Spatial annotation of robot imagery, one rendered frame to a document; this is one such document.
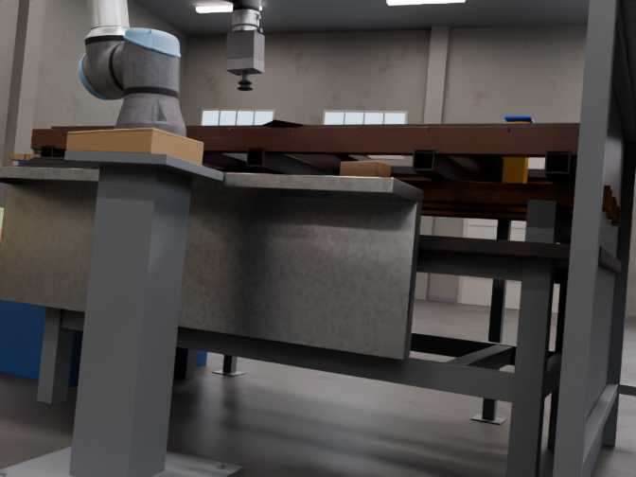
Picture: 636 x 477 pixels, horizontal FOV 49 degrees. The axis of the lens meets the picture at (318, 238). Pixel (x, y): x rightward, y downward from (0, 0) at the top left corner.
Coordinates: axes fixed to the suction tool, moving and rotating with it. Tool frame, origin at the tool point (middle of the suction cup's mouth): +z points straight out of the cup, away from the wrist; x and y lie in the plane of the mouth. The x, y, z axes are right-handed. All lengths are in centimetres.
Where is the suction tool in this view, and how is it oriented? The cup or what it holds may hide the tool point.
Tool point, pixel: (244, 89)
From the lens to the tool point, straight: 195.9
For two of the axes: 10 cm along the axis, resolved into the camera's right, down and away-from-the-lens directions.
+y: -9.3, -0.1, 3.7
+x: -3.7, -0.2, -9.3
